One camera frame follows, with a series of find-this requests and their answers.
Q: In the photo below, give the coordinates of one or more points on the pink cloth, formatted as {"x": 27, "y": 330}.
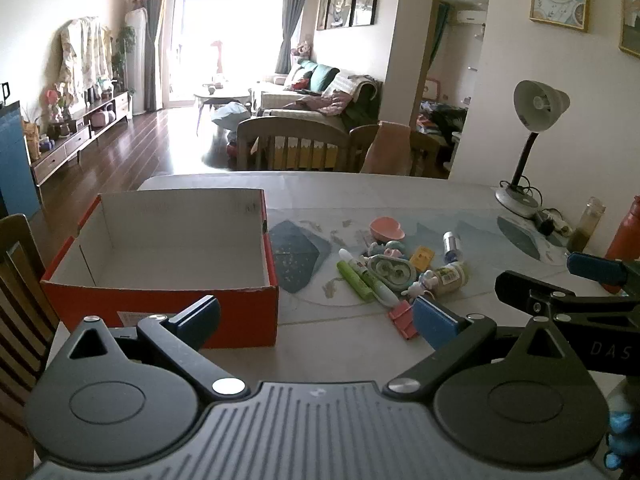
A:
{"x": 387, "y": 150}

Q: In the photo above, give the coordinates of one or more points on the white wall air conditioner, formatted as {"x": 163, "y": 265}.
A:
{"x": 470, "y": 16}

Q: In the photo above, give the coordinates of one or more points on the white bunny toy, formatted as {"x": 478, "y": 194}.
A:
{"x": 420, "y": 285}

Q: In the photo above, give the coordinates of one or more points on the pink heart-shaped bowl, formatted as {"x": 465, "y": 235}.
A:
{"x": 387, "y": 230}

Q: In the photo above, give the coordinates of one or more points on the red bottle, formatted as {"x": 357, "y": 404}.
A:
{"x": 625, "y": 245}

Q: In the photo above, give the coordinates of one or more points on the teal door curtain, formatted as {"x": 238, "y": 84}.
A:
{"x": 440, "y": 40}

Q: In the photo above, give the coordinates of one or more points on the beige sofa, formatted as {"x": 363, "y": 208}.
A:
{"x": 300, "y": 112}

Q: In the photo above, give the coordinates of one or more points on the white power strip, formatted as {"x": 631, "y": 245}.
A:
{"x": 552, "y": 222}

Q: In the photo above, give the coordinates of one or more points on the wooden dining chair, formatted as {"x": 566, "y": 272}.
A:
{"x": 295, "y": 127}
{"x": 425, "y": 152}
{"x": 25, "y": 280}

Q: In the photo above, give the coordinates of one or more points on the pink plush toy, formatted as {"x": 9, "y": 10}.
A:
{"x": 301, "y": 49}

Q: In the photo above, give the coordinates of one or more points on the pink binder clip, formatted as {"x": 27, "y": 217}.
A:
{"x": 402, "y": 317}

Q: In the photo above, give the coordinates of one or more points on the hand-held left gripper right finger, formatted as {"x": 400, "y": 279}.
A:
{"x": 437, "y": 322}

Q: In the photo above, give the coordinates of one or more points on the yellow box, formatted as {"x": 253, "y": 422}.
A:
{"x": 421, "y": 256}

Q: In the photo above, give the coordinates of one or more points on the small silver bottle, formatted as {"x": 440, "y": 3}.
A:
{"x": 451, "y": 246}

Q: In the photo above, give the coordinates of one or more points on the clear case with green insert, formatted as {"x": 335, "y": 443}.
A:
{"x": 392, "y": 272}

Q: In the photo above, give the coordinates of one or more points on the brown glass bottle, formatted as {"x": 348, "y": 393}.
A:
{"x": 585, "y": 232}

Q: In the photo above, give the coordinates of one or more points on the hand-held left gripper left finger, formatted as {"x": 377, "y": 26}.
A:
{"x": 197, "y": 320}

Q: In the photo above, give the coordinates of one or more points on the red cardboard box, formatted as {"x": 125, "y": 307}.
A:
{"x": 150, "y": 305}

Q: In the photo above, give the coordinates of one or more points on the person's right hand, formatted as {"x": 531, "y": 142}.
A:
{"x": 625, "y": 425}

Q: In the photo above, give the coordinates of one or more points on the grey curtain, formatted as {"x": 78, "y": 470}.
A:
{"x": 289, "y": 20}
{"x": 156, "y": 35}

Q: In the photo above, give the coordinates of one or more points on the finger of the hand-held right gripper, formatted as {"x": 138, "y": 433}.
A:
{"x": 595, "y": 267}
{"x": 525, "y": 292}

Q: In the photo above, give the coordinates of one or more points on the black coffee machine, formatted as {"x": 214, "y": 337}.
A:
{"x": 5, "y": 92}

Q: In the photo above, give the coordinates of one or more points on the green potted plant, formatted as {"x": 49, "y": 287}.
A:
{"x": 125, "y": 42}

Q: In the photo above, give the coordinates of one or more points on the blue cabinet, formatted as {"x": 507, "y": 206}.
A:
{"x": 15, "y": 160}

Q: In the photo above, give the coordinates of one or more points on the round coffee table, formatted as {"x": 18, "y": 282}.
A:
{"x": 220, "y": 92}

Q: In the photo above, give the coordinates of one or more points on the hanging floral clothes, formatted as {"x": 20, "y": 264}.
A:
{"x": 82, "y": 55}

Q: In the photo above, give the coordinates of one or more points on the wooden tv cabinet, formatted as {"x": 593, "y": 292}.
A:
{"x": 75, "y": 142}

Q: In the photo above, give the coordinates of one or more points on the blue bag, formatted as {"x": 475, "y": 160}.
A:
{"x": 230, "y": 115}

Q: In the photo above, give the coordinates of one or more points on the pink potted flower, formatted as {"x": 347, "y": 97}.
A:
{"x": 52, "y": 96}

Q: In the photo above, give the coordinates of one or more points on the grey desk lamp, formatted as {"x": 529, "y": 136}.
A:
{"x": 537, "y": 105}

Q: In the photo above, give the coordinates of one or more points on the white standing air conditioner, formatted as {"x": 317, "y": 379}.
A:
{"x": 136, "y": 60}

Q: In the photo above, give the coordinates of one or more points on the green marker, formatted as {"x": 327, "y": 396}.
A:
{"x": 355, "y": 280}

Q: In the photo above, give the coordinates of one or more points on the cream jar with label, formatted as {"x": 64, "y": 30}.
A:
{"x": 450, "y": 275}

